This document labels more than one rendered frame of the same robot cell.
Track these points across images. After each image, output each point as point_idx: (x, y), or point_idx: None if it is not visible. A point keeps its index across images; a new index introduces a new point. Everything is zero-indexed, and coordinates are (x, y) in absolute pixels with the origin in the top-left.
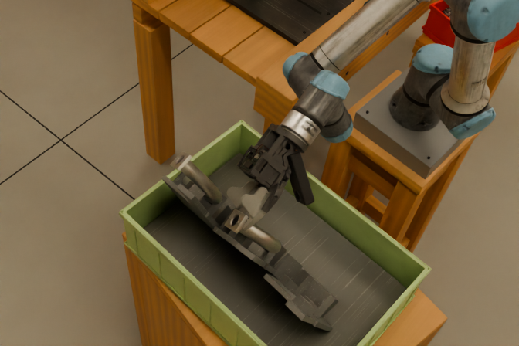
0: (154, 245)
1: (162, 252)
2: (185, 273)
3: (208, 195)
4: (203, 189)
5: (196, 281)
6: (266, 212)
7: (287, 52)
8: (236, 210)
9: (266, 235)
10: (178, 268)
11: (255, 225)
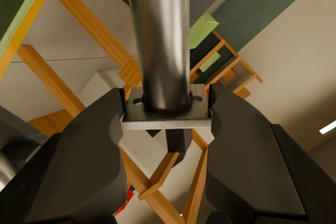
0: (0, 56)
1: (6, 43)
2: None
3: (1, 152)
4: (17, 172)
5: None
6: (277, 125)
7: None
8: (143, 128)
9: None
10: (27, 11)
11: (171, 59)
